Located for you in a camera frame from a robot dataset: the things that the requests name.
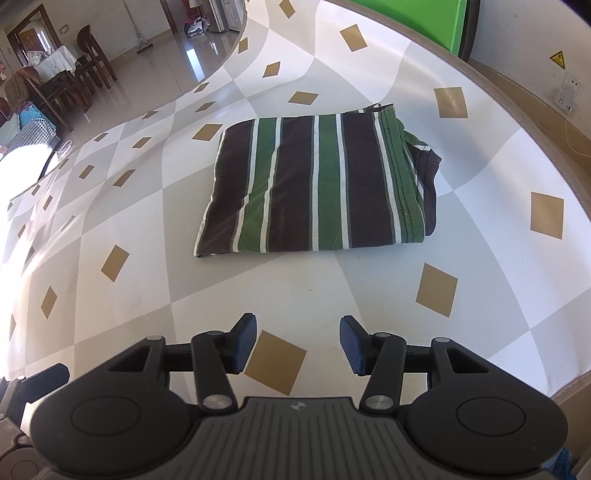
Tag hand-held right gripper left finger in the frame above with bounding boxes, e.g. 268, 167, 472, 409
107, 313, 258, 412

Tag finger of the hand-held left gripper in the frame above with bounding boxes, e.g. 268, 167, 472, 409
21, 363, 71, 407

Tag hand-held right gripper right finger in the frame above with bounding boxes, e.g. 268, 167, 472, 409
339, 316, 491, 412

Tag green brown striped t-shirt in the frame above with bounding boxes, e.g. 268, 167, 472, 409
193, 104, 443, 259

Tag dark wooden dining chair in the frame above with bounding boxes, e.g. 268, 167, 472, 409
74, 24, 117, 95
18, 66, 90, 132

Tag brown garment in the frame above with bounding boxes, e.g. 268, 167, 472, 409
4, 71, 34, 112

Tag floor mop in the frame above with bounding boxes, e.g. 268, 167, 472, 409
124, 0, 155, 57

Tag dining table with white cloth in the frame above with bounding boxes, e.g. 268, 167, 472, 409
25, 44, 77, 84

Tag silver refrigerator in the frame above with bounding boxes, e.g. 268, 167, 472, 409
208, 0, 247, 34

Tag green plastic board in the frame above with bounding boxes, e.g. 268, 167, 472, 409
346, 0, 483, 61

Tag thin white power cord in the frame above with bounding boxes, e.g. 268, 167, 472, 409
563, 108, 591, 160

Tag white wall socket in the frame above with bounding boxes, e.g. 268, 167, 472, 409
553, 76, 583, 114

